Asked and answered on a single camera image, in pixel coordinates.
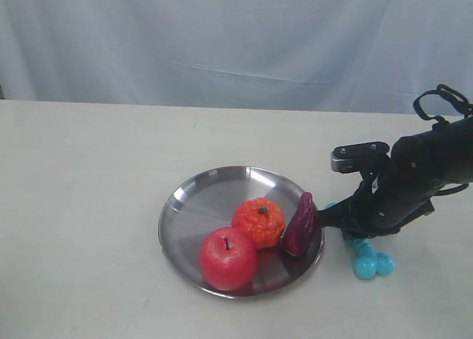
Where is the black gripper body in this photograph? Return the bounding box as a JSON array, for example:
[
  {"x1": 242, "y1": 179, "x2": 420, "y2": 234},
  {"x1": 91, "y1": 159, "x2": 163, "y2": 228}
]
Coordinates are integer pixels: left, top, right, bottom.
[{"x1": 341, "y1": 161, "x2": 443, "y2": 239}]

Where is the turquoise toy bone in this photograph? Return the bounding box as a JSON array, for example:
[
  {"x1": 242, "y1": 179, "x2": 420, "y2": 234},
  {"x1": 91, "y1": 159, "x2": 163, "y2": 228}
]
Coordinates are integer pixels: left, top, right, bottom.
[{"x1": 324, "y1": 202, "x2": 396, "y2": 281}]

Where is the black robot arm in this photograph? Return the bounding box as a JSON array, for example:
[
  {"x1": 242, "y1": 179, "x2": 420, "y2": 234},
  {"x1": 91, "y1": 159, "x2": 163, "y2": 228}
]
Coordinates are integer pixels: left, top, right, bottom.
[{"x1": 314, "y1": 117, "x2": 472, "y2": 239}]

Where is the purple toy sweet potato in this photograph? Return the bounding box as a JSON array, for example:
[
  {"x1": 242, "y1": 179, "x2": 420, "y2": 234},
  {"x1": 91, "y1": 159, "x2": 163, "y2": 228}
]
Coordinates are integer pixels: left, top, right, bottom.
[{"x1": 282, "y1": 191, "x2": 316, "y2": 258}]

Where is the orange toy fruit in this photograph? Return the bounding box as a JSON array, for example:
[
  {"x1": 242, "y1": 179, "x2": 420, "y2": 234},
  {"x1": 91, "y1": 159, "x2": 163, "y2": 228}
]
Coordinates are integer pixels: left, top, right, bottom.
[{"x1": 231, "y1": 197, "x2": 285, "y2": 250}]

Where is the red toy apple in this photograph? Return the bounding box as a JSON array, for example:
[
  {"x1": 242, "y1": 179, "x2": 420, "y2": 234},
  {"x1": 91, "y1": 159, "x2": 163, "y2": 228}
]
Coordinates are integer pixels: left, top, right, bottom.
[{"x1": 198, "y1": 227, "x2": 258, "y2": 291}]

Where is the round silver metal plate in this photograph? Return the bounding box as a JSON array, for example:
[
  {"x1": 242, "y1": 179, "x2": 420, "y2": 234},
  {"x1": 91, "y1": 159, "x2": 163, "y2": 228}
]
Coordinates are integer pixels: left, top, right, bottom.
[{"x1": 157, "y1": 165, "x2": 324, "y2": 298}]

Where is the pale blue backdrop cloth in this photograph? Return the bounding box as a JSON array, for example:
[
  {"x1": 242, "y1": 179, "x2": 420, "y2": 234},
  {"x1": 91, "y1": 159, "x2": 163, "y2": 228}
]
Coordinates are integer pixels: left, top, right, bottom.
[{"x1": 1, "y1": 0, "x2": 472, "y2": 113}]

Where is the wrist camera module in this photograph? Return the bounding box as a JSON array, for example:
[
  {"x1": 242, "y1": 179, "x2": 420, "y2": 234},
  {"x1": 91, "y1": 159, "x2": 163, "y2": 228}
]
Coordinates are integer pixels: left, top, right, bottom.
[{"x1": 330, "y1": 141, "x2": 390, "y2": 174}]

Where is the black cable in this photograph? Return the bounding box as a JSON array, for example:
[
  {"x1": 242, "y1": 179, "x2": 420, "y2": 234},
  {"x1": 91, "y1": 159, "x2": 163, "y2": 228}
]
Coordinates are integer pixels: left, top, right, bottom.
[{"x1": 412, "y1": 84, "x2": 473, "y2": 198}]

